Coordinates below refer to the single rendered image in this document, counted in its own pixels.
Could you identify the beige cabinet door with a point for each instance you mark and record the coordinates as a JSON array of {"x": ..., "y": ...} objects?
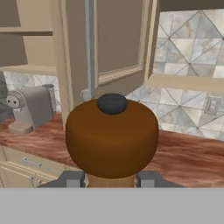
[{"x": 109, "y": 43}]

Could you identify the grey coffee machine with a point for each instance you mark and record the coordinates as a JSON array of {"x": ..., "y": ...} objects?
[{"x": 29, "y": 109}]

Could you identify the beige open wall cabinet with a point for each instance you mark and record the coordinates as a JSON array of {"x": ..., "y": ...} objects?
[{"x": 27, "y": 36}]

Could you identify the beige drawer front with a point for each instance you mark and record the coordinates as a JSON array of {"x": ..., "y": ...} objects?
[{"x": 29, "y": 163}]

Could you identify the grey wall socket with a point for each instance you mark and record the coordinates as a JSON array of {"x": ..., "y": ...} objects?
[{"x": 212, "y": 105}]

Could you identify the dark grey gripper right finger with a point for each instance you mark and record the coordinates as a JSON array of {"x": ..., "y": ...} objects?
[{"x": 150, "y": 178}]

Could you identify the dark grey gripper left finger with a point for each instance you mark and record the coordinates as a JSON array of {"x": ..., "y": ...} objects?
[{"x": 71, "y": 178}]

